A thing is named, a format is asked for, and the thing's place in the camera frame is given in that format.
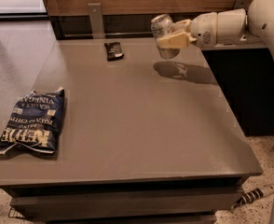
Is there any metal bracket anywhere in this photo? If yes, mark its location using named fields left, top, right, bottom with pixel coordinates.
left=233, top=0, right=250, bottom=10
left=88, top=3, right=105, bottom=39

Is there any left metal bracket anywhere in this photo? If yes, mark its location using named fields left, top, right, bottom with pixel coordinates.
left=88, top=3, right=105, bottom=39

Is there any blue Kettle chips bag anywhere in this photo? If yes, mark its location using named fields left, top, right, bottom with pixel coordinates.
left=0, top=88, right=64, bottom=154

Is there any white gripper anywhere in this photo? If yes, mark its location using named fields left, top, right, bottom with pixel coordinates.
left=157, top=12, right=218, bottom=49

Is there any black white striped cable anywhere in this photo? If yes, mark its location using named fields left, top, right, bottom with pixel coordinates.
left=230, top=185, right=274, bottom=210

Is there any right metal bracket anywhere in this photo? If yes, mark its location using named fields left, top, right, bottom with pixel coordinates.
left=233, top=0, right=250, bottom=10

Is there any small black snack packet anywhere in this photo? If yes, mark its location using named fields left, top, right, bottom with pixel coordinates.
left=104, top=42, right=124, bottom=62

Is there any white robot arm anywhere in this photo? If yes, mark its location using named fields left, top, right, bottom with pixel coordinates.
left=156, top=0, right=274, bottom=62

